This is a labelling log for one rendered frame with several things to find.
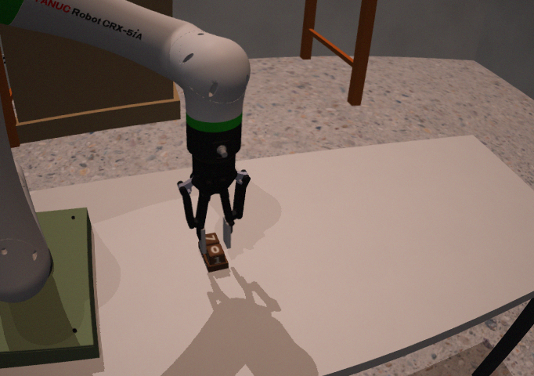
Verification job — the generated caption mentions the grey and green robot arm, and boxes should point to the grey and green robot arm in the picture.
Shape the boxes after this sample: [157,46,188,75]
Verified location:
[0,0,251,303]

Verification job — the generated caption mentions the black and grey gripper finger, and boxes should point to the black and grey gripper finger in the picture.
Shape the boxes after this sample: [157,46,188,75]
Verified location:
[219,169,251,249]
[177,178,213,254]

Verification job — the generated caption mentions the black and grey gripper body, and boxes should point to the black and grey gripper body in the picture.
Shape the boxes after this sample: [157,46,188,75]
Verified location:
[190,155,237,195]

